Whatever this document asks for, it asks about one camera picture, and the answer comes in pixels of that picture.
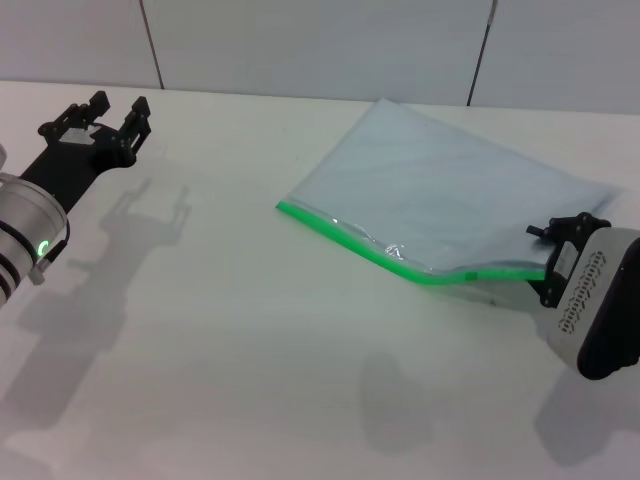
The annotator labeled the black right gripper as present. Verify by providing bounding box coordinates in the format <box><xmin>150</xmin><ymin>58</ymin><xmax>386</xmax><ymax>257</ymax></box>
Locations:
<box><xmin>525</xmin><ymin>211</ymin><xmax>612</xmax><ymax>310</ymax></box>

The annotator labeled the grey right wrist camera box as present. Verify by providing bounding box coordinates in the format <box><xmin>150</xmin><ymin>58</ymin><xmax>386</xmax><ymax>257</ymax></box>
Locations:
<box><xmin>553</xmin><ymin>227</ymin><xmax>640</xmax><ymax>382</ymax></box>

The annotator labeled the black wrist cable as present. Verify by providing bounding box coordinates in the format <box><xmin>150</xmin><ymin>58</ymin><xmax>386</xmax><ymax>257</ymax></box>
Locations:
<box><xmin>38</xmin><ymin>219</ymin><xmax>72</xmax><ymax>266</ymax></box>

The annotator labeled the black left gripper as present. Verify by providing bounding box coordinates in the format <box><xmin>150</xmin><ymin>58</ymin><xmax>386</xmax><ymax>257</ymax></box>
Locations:
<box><xmin>18</xmin><ymin>90</ymin><xmax>153</xmax><ymax>214</ymax></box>

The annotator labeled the clear green-zip document bag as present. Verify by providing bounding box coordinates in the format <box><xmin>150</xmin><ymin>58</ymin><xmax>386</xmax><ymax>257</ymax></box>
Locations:
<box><xmin>274</xmin><ymin>97</ymin><xmax>629</xmax><ymax>287</ymax></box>

